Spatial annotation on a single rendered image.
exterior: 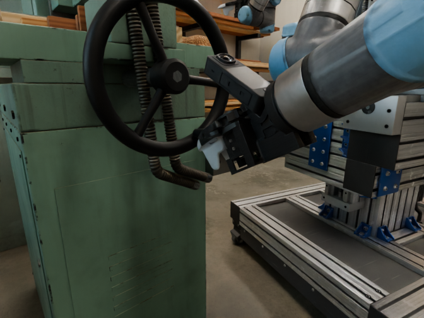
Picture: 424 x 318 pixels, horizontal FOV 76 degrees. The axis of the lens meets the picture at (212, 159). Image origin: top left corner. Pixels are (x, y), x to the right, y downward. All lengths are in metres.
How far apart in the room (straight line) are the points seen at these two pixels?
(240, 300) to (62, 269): 0.69
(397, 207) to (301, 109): 1.06
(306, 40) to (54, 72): 0.46
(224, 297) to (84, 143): 0.81
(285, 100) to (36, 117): 0.47
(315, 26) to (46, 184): 0.56
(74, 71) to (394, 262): 1.12
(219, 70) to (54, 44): 0.36
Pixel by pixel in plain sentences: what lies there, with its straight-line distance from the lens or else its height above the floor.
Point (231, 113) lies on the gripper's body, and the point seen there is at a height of 0.76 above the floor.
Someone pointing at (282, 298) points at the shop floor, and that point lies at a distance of 1.21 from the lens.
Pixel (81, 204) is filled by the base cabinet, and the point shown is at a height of 0.54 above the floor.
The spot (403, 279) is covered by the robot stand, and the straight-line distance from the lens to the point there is 1.11.
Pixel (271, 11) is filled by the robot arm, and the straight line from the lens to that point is 1.53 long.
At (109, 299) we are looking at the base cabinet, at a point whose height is 0.27.
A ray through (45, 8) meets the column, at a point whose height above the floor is 1.01.
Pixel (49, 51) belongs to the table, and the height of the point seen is 0.86.
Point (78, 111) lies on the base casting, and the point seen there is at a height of 0.74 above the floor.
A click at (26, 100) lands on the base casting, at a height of 0.77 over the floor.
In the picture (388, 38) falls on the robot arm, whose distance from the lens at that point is 0.25.
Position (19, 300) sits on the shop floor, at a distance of 1.38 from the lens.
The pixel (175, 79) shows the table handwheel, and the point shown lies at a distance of 0.48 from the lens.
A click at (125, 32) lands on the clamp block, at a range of 0.57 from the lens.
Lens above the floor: 0.79
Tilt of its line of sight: 15 degrees down
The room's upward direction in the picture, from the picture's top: straight up
